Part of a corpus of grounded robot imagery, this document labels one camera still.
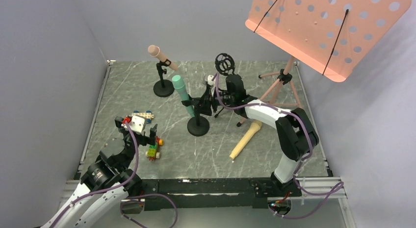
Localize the beige blue-wheeled toy car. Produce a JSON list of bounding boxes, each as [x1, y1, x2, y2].
[[131, 110, 155, 124]]

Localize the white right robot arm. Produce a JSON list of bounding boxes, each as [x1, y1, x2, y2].
[[199, 74, 319, 186]]

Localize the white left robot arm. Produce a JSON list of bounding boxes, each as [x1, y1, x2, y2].
[[43, 112, 178, 228]]

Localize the colourful brick toy car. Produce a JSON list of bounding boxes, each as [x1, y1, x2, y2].
[[145, 137, 164, 161]]

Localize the pink microphone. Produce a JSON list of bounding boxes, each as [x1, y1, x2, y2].
[[148, 45, 179, 71]]

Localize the black round-base mic stand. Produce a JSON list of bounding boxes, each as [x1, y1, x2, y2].
[[182, 96, 210, 137], [153, 59, 175, 98]]

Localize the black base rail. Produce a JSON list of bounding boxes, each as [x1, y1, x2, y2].
[[122, 177, 301, 211]]

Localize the black tripod shock-mount stand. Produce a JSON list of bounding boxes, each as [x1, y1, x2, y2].
[[213, 53, 246, 118]]

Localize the pink music stand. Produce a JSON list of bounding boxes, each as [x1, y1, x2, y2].
[[236, 0, 413, 128]]

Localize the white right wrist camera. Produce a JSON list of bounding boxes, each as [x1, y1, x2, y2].
[[205, 75, 215, 87]]

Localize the teal microphone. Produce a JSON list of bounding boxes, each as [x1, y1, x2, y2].
[[172, 75, 195, 117]]

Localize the cream yellow microphone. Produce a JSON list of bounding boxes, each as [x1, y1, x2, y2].
[[229, 120, 262, 161]]

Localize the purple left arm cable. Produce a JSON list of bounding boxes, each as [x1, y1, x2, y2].
[[49, 121, 179, 228]]

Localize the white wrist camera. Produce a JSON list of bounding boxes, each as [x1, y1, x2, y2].
[[205, 75, 215, 87], [129, 115, 146, 134]]

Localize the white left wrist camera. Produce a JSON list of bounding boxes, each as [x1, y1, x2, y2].
[[129, 115, 146, 134]]

